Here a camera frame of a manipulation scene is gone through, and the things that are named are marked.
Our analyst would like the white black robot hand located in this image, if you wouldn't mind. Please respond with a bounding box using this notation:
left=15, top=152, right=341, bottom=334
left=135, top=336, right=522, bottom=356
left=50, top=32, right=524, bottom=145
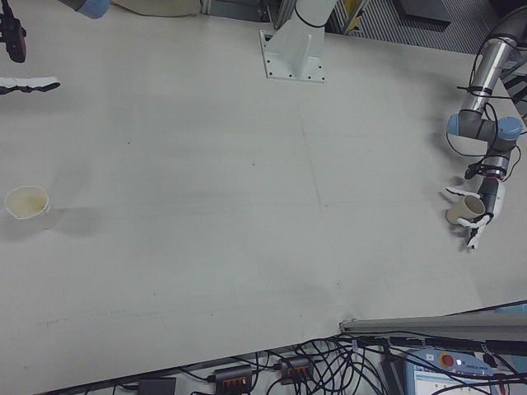
left=443, top=176, right=506, bottom=251
left=0, top=76, right=62, bottom=96

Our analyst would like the small beige paper cup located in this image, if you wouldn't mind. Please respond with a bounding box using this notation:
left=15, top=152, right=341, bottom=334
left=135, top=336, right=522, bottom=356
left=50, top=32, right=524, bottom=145
left=445, top=194, right=487, bottom=225

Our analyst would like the large cream paper cup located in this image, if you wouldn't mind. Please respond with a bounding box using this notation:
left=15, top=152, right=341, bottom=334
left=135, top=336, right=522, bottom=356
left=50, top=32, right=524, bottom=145
left=3, top=185, right=53, bottom=221

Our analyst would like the long black socket bar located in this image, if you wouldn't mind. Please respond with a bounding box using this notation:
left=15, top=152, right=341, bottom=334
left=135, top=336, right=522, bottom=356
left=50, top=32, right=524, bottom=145
left=354, top=334, right=527, bottom=355

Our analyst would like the grey teach pendant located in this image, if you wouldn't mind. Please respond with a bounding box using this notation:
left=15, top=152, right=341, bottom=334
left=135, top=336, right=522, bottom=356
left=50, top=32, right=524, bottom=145
left=405, top=348, right=527, bottom=395

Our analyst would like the dark grey box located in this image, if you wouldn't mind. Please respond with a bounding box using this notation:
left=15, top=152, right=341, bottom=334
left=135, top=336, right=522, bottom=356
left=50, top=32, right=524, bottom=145
left=394, top=0, right=452, bottom=26

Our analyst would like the black orange power strip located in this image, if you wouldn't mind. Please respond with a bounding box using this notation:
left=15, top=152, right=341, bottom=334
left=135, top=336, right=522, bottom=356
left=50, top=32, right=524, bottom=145
left=278, top=356, right=316, bottom=386
left=212, top=363, right=254, bottom=390

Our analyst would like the black power adapter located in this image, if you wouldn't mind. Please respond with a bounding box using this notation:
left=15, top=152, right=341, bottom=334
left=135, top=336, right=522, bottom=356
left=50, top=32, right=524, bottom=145
left=137, top=378, right=178, bottom=395

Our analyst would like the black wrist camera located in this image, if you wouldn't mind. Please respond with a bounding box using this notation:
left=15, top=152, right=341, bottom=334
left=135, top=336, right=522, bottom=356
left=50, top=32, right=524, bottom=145
left=464, top=161, right=489, bottom=179
left=0, top=0, right=29, bottom=64

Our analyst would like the aluminium profile rail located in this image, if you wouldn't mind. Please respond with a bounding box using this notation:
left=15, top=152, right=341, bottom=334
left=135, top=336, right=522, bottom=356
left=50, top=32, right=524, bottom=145
left=339, top=302, right=527, bottom=334

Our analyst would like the yellow black striped post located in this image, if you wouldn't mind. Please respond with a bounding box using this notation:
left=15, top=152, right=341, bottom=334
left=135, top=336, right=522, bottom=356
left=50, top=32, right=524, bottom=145
left=343, top=0, right=368, bottom=35

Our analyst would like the black cable tangle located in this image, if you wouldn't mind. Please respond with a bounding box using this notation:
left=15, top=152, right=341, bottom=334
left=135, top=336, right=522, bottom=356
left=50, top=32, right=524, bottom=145
left=110, top=333, right=413, bottom=395

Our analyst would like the white metal mounting pedestal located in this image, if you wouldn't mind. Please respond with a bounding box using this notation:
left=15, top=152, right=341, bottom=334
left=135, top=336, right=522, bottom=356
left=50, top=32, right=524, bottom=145
left=258, top=0, right=329, bottom=84

